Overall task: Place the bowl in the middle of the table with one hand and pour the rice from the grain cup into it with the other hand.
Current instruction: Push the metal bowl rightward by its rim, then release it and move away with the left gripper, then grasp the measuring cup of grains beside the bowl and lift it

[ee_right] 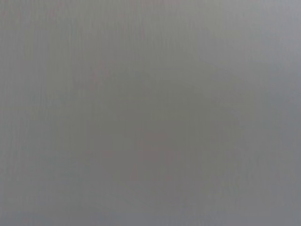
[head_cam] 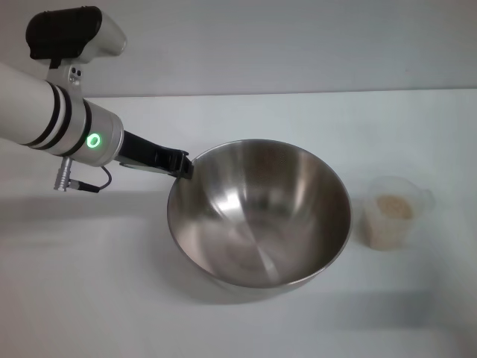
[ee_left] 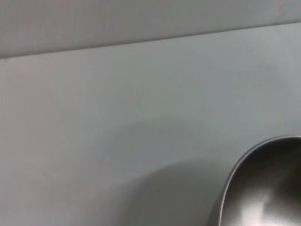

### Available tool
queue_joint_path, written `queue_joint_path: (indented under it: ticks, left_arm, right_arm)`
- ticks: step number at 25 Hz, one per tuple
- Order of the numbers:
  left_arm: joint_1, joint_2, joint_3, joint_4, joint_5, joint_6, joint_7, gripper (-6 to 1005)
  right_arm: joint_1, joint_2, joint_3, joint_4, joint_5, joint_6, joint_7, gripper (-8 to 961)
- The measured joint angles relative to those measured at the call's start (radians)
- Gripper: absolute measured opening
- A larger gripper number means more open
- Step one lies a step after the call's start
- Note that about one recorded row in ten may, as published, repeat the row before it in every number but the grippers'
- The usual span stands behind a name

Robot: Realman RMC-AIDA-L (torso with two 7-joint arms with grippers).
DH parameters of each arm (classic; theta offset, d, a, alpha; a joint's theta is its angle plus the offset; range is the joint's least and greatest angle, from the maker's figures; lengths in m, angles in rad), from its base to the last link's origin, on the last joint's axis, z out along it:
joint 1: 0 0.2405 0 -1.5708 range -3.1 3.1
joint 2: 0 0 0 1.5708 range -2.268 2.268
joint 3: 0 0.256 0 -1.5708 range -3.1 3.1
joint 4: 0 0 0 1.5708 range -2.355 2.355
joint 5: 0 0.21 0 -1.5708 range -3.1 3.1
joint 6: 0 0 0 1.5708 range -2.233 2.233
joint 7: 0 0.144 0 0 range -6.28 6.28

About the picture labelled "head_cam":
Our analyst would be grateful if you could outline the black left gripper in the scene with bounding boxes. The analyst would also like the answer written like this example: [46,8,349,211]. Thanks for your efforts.
[119,130,195,180]

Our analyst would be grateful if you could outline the stainless steel mixing bowl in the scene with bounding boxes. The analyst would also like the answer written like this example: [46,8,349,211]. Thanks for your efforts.
[166,138,353,295]

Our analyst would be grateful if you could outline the clear plastic measuring cup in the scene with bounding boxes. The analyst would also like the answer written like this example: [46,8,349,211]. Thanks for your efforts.
[363,175,436,250]

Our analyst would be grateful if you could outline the silver metal connector plug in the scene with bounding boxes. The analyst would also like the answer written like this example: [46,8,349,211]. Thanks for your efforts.
[55,156,76,193]

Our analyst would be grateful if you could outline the black cable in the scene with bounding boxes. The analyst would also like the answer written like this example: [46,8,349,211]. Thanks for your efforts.
[72,166,112,194]

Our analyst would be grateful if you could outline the black and white wrist camera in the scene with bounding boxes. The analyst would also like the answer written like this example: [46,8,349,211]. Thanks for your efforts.
[25,5,127,90]

